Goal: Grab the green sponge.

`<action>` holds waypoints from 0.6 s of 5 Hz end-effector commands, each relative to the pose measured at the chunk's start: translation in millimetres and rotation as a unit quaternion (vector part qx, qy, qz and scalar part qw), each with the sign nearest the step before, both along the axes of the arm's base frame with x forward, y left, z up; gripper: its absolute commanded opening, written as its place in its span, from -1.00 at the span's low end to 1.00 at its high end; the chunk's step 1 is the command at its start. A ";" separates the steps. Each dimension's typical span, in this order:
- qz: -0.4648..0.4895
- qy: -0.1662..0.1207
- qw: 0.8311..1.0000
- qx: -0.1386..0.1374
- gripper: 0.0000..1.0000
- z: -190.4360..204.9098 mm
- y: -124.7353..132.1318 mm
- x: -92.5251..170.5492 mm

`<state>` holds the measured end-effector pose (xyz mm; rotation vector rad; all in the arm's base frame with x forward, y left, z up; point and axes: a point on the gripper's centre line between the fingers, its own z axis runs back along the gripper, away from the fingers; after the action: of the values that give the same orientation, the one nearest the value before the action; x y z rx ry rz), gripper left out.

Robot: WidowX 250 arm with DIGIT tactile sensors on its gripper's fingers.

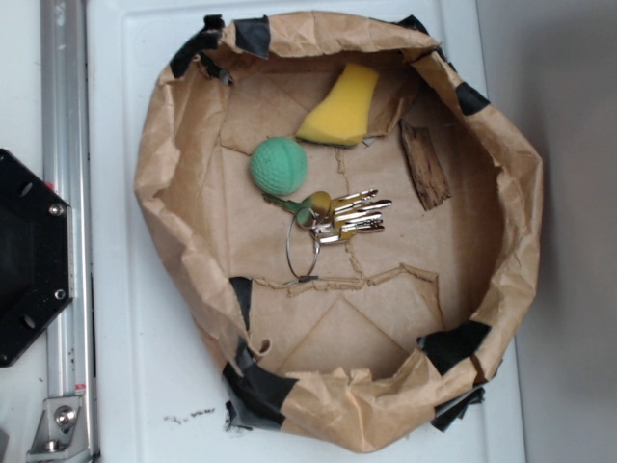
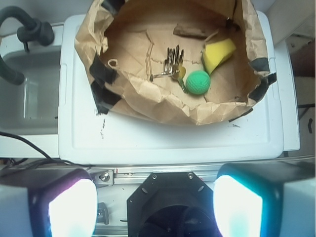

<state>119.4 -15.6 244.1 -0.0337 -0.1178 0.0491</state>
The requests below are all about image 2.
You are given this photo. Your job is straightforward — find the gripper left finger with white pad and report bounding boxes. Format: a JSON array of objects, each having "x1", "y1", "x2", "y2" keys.
[{"x1": 0, "y1": 168, "x2": 99, "y2": 237}]

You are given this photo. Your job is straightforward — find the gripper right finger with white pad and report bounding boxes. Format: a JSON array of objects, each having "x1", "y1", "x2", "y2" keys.
[{"x1": 213, "y1": 162, "x2": 316, "y2": 237}]

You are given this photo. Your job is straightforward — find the yellow green sponge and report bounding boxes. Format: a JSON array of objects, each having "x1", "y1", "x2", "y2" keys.
[{"x1": 202, "y1": 38, "x2": 236, "y2": 75}]

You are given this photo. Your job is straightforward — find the white plastic bin lid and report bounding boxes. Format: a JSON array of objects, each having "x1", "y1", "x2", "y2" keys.
[{"x1": 58, "y1": 15, "x2": 284, "y2": 166}]

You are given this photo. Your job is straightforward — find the clear plastic bin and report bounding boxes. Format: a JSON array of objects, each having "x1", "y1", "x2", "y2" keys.
[{"x1": 0, "y1": 22, "x2": 65, "y2": 137}]

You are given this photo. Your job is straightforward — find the green golf ball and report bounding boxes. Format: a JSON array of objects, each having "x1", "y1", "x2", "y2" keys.
[{"x1": 186, "y1": 70, "x2": 211, "y2": 95}]

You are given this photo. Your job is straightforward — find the brown paper bag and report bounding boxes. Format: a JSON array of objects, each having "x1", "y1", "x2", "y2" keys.
[{"x1": 75, "y1": 0, "x2": 276, "y2": 125}]

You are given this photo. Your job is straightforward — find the bunch of metal keys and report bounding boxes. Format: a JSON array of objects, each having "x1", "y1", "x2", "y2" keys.
[{"x1": 150, "y1": 45, "x2": 186, "y2": 82}]

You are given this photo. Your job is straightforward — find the brown wood piece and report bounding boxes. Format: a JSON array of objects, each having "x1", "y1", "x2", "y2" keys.
[{"x1": 173, "y1": 24, "x2": 207, "y2": 39}]

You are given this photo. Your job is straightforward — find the aluminium frame rail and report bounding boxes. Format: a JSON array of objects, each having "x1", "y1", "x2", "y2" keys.
[{"x1": 88, "y1": 155, "x2": 316, "y2": 186}]

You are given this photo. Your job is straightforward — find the metal corner bracket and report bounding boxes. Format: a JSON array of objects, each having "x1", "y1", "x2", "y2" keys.
[{"x1": 90, "y1": 170, "x2": 114, "y2": 186}]

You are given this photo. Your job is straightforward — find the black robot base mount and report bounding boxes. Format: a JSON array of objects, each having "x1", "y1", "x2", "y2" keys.
[{"x1": 127, "y1": 171, "x2": 221, "y2": 237}]

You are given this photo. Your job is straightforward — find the black cable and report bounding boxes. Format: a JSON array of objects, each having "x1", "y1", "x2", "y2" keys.
[{"x1": 0, "y1": 130, "x2": 92, "y2": 173}]

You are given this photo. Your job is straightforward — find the dark grey hose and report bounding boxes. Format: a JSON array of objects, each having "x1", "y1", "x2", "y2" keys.
[{"x1": 0, "y1": 5, "x2": 55, "y2": 85}]

